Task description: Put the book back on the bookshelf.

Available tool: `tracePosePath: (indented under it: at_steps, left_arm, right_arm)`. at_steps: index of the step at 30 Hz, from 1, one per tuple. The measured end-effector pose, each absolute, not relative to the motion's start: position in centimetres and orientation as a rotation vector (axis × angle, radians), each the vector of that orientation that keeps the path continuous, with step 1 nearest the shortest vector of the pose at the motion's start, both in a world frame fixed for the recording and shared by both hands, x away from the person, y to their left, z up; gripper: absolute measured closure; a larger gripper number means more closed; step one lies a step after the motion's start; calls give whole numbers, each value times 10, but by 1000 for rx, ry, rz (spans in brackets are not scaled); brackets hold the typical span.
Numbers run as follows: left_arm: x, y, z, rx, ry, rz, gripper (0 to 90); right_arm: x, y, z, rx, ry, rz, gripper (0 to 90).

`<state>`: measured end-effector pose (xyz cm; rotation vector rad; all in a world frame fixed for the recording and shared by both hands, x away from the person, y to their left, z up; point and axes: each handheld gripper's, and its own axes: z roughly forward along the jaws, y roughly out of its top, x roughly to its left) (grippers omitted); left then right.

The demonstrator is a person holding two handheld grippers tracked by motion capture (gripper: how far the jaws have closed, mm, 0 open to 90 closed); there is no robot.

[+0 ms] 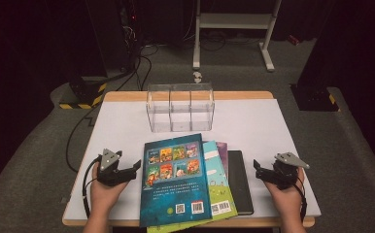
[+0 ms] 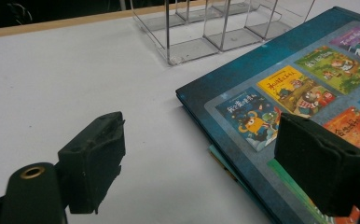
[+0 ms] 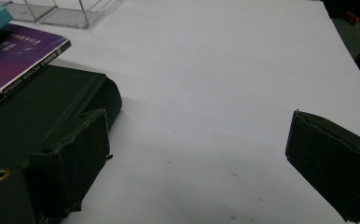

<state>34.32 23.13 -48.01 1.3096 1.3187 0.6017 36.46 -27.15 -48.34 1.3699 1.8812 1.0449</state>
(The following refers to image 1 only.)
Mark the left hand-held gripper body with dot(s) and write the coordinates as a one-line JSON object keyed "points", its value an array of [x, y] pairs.
{"points": [[109, 171]]}

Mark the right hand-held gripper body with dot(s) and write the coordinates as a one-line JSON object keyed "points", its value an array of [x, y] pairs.
{"points": [[284, 176]]}

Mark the black notebook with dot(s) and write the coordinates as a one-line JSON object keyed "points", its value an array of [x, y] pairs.
{"points": [[240, 184]]}

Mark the purple paperback book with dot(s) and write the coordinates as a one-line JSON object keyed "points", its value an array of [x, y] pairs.
{"points": [[222, 158]]}

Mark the light blue green picture book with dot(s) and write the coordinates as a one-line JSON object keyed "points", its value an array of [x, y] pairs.
{"points": [[219, 191]]}

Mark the dark blue picture book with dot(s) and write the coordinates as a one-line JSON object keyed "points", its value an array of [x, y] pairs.
{"points": [[176, 191]]}

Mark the clear acrylic book rack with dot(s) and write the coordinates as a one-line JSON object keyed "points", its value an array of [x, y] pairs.
{"points": [[180, 110]]}

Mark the person's right hand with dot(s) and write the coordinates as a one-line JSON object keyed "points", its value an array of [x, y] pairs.
{"points": [[289, 200]]}

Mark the person's left hand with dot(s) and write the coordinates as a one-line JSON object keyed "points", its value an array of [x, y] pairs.
{"points": [[104, 197]]}

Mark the white table mat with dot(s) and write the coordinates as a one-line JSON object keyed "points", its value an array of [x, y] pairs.
{"points": [[120, 129]]}

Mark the black yellow striped stand base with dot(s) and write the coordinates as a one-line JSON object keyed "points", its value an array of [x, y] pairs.
{"points": [[315, 98], [83, 93]]}

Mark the small white floor object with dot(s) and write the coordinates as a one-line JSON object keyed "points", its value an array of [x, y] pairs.
{"points": [[197, 77]]}

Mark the small red floor object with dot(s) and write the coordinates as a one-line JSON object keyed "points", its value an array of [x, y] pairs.
{"points": [[293, 39]]}

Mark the dark equipment tower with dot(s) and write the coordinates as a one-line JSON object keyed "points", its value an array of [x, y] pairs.
{"points": [[130, 29]]}

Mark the white metal stand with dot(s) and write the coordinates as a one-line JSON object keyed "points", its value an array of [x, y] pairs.
{"points": [[235, 21]]}

